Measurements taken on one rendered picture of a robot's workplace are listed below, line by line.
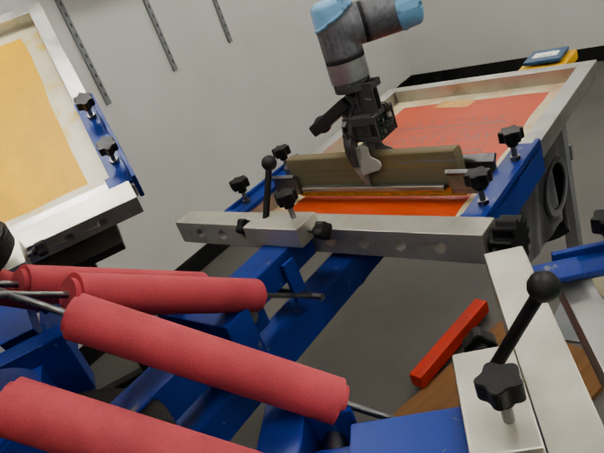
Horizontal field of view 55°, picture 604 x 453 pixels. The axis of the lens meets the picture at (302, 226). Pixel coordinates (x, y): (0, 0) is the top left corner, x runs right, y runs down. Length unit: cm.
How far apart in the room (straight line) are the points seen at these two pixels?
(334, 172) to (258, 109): 263
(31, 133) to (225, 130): 220
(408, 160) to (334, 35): 27
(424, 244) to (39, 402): 58
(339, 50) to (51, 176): 71
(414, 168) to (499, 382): 70
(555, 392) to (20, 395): 47
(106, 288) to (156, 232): 261
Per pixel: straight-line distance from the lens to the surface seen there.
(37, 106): 162
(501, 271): 76
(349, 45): 110
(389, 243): 93
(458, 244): 87
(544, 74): 163
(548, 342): 65
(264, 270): 93
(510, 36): 505
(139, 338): 61
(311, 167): 128
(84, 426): 53
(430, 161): 112
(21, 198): 142
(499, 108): 155
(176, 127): 340
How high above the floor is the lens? 147
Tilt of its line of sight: 25 degrees down
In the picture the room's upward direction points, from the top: 21 degrees counter-clockwise
